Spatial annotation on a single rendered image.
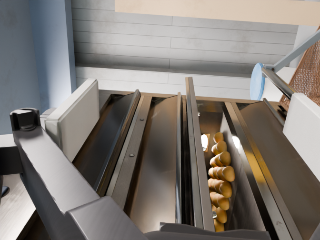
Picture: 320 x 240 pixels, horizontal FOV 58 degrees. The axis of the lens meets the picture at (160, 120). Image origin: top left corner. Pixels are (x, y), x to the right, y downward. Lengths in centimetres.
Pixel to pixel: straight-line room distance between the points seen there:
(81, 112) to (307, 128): 13
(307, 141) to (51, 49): 355
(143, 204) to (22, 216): 36
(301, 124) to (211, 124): 171
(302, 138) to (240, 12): 326
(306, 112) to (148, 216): 77
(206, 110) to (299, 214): 98
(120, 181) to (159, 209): 19
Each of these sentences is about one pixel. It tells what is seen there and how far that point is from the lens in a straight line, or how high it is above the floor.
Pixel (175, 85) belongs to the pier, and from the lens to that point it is 379.
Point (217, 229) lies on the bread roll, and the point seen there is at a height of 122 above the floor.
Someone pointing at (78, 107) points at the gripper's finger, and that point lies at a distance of 16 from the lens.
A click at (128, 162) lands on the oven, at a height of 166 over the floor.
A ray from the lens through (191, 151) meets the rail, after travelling 96.
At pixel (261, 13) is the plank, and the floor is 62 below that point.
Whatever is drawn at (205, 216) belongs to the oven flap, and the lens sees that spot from 71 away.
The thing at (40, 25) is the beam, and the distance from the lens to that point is 367.
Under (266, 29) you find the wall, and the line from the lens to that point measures 402.
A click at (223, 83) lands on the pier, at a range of 383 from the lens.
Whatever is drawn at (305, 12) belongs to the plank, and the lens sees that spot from 351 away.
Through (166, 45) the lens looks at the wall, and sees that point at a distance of 390.
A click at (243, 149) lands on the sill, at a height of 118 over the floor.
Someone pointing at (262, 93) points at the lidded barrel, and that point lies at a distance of 331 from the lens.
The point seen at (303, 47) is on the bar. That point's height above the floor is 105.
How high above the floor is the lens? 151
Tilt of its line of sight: 2 degrees up
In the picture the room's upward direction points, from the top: 86 degrees counter-clockwise
